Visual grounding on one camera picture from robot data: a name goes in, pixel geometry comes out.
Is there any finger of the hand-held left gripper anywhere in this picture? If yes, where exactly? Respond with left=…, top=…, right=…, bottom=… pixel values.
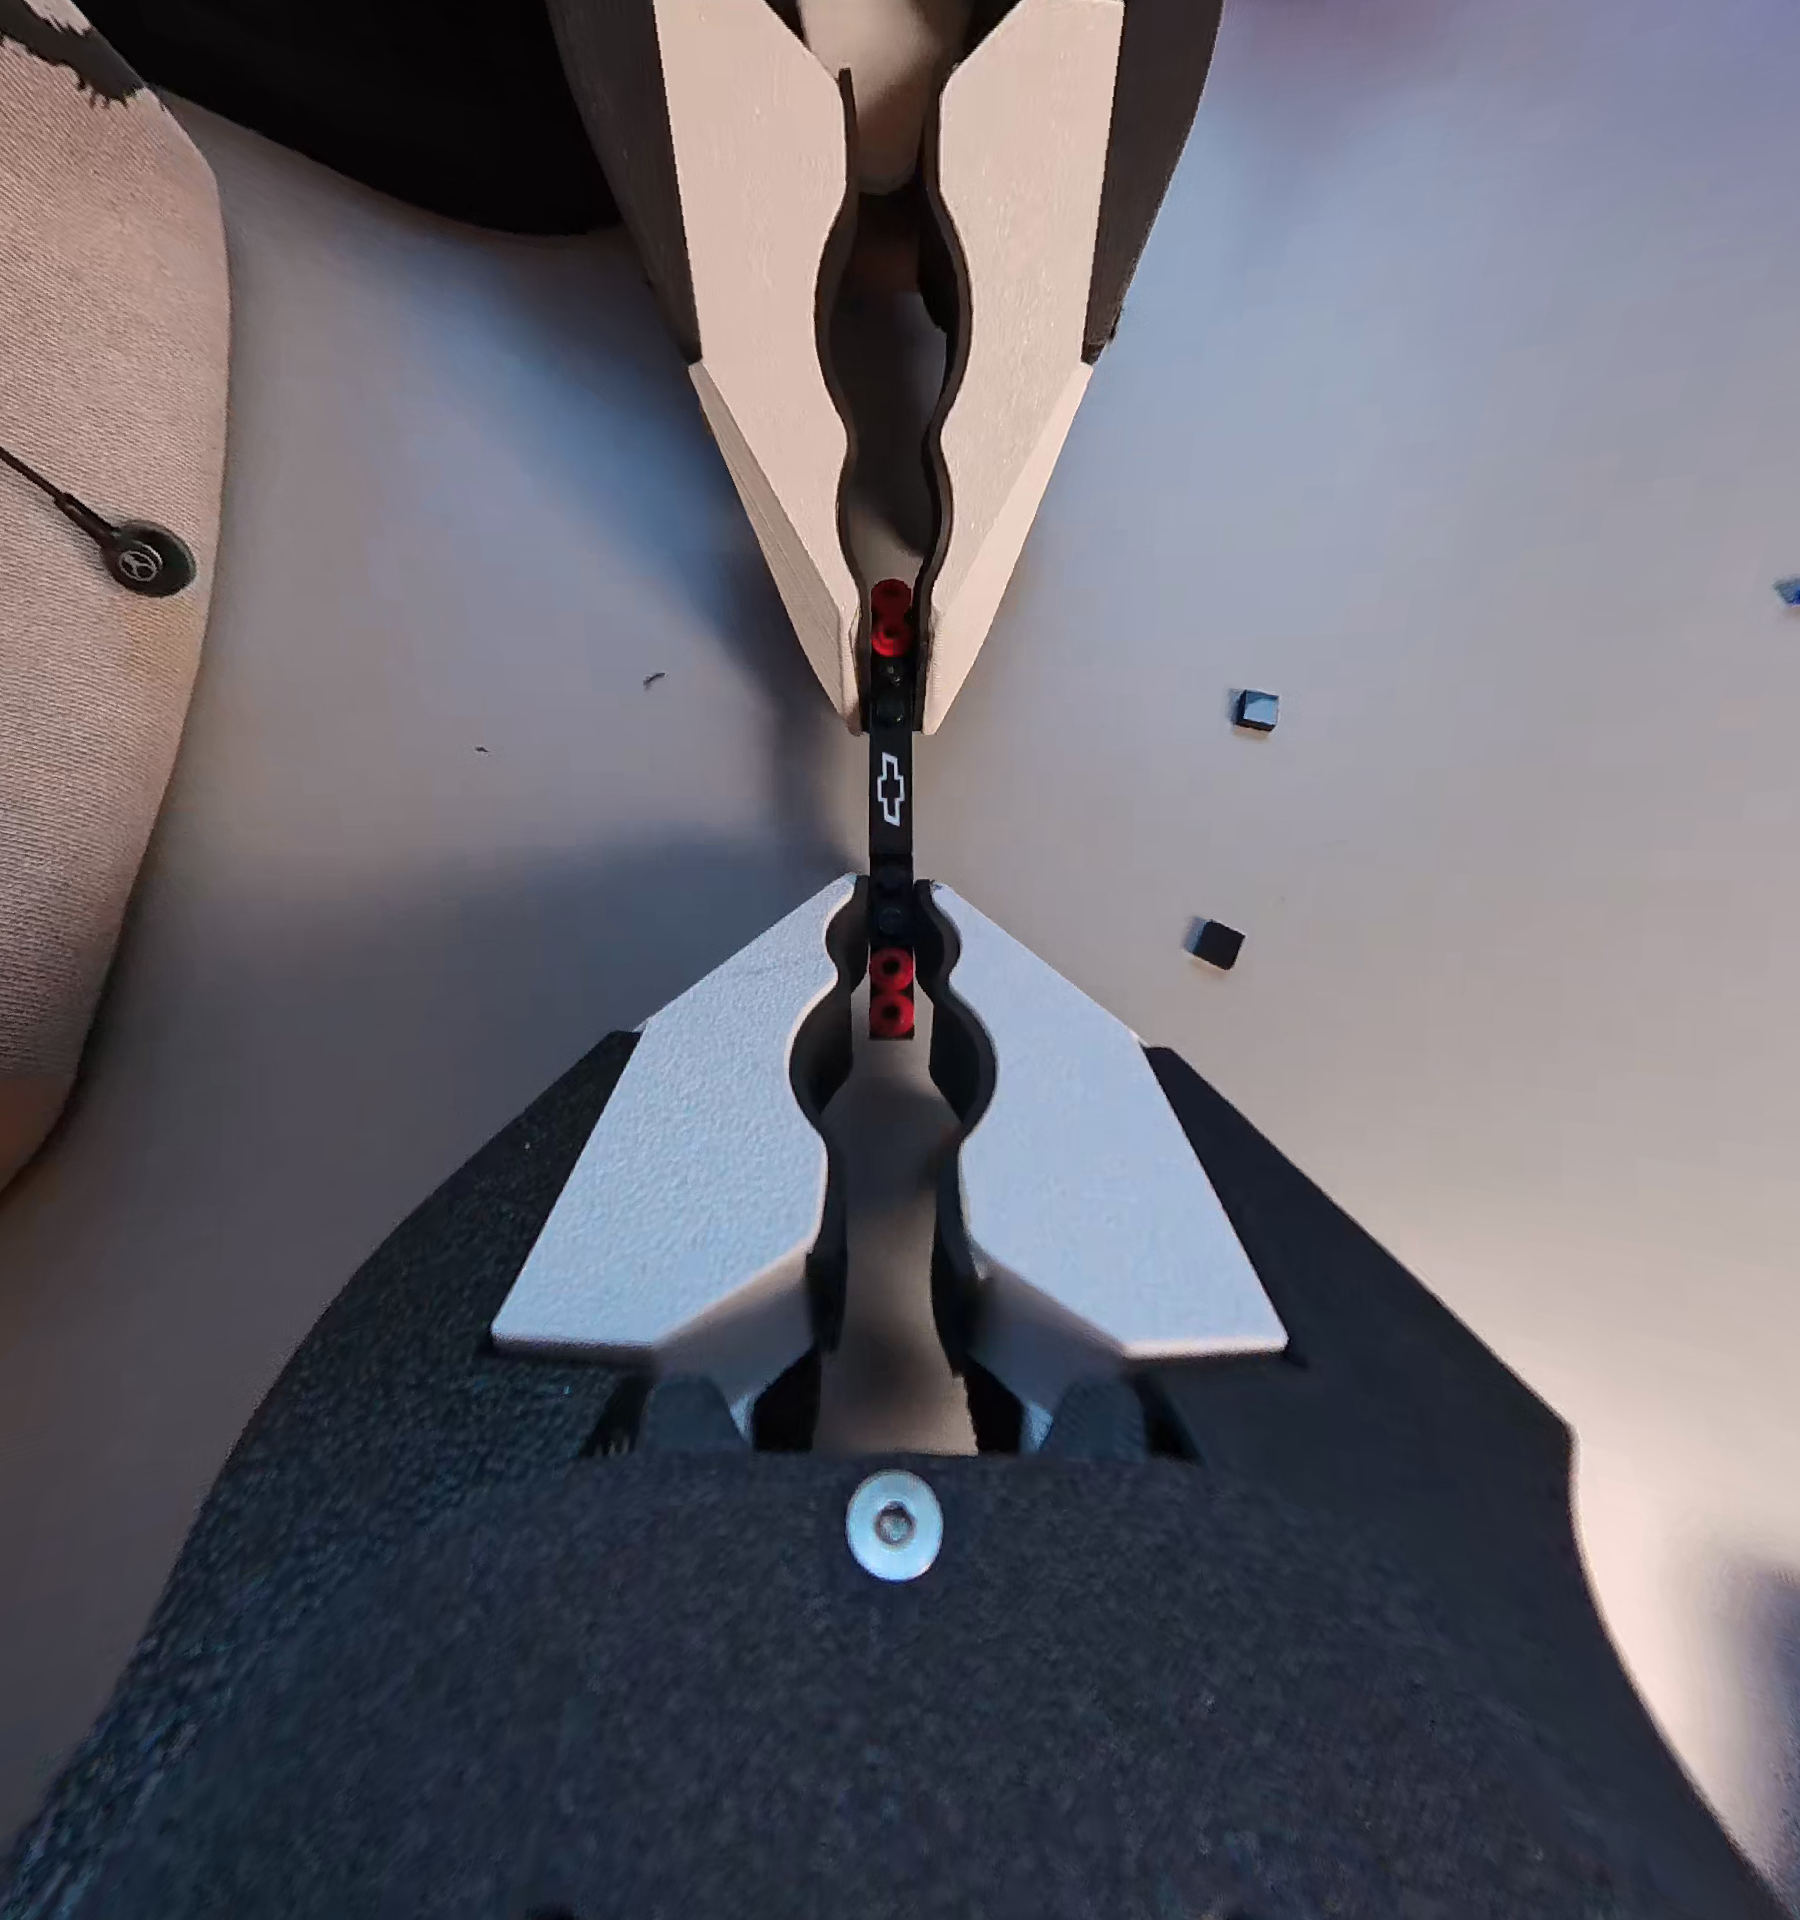
left=915, top=0, right=1130, bottom=740
left=652, top=0, right=875, bottom=737

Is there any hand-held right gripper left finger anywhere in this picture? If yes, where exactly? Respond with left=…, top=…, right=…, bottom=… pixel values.
left=492, top=876, right=867, bottom=1453

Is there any black quilted wrist rest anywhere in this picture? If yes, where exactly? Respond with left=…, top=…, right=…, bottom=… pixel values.
left=111, top=0, right=617, bottom=237

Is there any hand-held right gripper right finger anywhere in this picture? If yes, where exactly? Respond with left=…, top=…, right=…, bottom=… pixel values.
left=915, top=878, right=1293, bottom=1453

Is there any black lego plate white emblem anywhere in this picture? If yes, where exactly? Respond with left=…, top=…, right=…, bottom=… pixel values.
left=864, top=577, right=927, bottom=1042

